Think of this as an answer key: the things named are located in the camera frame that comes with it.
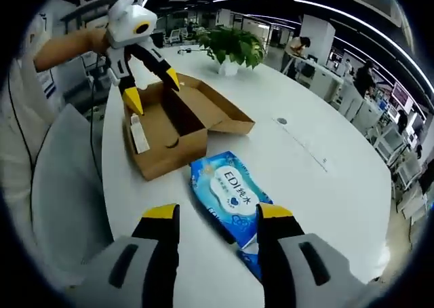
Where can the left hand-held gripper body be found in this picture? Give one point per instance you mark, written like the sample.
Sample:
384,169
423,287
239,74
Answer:
127,23

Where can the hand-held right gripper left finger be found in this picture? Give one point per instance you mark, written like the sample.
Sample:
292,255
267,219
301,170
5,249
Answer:
159,247

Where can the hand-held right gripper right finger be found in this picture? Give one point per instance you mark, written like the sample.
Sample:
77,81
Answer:
281,253

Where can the blue wet wipes pack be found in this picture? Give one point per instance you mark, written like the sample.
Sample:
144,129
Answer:
230,192

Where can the brown cardboard shoe box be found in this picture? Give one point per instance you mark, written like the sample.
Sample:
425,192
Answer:
169,162

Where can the small blue tissue pack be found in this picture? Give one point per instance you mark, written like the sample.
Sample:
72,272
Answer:
251,260

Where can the white spray bottle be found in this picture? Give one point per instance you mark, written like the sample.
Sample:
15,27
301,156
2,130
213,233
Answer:
139,135

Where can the potted green plant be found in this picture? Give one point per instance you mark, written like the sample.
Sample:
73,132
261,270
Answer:
234,47

